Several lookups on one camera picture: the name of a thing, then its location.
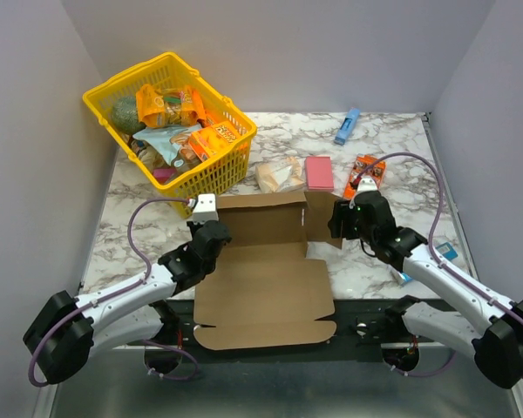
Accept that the pink flat box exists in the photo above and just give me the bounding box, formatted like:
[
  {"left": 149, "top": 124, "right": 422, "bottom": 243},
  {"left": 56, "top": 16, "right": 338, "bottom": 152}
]
[{"left": 305, "top": 156, "right": 334, "bottom": 192}]

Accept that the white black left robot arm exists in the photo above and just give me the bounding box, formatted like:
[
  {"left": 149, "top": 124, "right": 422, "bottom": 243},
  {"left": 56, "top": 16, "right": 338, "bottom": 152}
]
[{"left": 23, "top": 220, "right": 231, "bottom": 388}]

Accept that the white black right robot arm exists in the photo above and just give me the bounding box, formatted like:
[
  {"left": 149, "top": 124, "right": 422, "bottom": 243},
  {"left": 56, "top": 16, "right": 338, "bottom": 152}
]
[{"left": 328, "top": 190, "right": 523, "bottom": 389}]

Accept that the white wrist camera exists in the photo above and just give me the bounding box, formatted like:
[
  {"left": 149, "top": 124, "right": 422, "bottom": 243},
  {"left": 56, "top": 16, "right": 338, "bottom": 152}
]
[
  {"left": 350, "top": 176, "right": 378, "bottom": 202},
  {"left": 187, "top": 193, "right": 219, "bottom": 225}
]

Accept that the brown cardboard box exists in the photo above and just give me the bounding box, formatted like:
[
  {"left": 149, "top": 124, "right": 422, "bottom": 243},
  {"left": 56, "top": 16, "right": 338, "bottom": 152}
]
[{"left": 194, "top": 191, "right": 342, "bottom": 351}]

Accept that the green round vegetable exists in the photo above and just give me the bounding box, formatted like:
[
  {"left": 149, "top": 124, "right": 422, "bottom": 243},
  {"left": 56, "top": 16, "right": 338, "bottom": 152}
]
[{"left": 111, "top": 96, "right": 146, "bottom": 136}]

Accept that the orange printed box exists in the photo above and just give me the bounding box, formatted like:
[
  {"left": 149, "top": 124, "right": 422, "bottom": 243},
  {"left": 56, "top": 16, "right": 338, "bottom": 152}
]
[{"left": 343, "top": 154, "right": 386, "bottom": 199}]

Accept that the orange snack bag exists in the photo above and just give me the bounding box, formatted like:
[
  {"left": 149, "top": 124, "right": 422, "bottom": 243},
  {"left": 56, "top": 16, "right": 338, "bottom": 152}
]
[{"left": 135, "top": 84, "right": 206, "bottom": 128}]

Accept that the light blue bread bag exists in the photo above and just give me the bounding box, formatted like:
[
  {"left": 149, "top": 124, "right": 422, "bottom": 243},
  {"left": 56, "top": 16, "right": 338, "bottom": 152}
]
[{"left": 133, "top": 124, "right": 201, "bottom": 171}]

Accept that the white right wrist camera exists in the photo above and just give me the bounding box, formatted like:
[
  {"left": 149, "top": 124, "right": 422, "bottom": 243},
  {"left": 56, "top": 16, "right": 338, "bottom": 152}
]
[{"left": 350, "top": 176, "right": 378, "bottom": 202}]

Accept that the blue narrow box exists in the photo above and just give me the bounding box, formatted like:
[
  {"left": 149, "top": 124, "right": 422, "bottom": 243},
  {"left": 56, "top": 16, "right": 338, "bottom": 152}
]
[{"left": 334, "top": 107, "right": 361, "bottom": 145}]

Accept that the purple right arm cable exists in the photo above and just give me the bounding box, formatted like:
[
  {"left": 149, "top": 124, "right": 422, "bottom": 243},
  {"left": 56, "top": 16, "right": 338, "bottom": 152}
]
[{"left": 352, "top": 152, "right": 523, "bottom": 336}]

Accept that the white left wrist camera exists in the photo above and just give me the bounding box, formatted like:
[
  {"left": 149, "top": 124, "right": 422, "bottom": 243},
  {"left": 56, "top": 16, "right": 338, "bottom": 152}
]
[{"left": 187, "top": 193, "right": 219, "bottom": 225}]

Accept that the yellow plastic shopping basket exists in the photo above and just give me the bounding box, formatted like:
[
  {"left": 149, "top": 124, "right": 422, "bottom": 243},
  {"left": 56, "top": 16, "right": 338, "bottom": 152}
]
[{"left": 83, "top": 51, "right": 257, "bottom": 198}]

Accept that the blue white toothpaste box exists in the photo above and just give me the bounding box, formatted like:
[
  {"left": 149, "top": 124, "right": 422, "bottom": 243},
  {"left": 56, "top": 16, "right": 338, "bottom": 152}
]
[{"left": 389, "top": 242, "right": 458, "bottom": 287}]

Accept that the beige tissue pack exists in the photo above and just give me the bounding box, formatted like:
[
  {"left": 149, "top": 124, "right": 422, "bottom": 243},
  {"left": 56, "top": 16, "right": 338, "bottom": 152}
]
[{"left": 255, "top": 157, "right": 305, "bottom": 193}]

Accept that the orange cracker box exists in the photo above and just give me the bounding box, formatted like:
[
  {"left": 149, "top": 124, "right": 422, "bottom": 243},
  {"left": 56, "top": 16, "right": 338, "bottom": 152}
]
[{"left": 188, "top": 121, "right": 241, "bottom": 162}]

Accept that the pink small box in basket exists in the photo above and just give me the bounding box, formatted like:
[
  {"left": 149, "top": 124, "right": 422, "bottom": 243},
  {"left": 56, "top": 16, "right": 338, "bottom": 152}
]
[{"left": 153, "top": 167, "right": 178, "bottom": 185}]

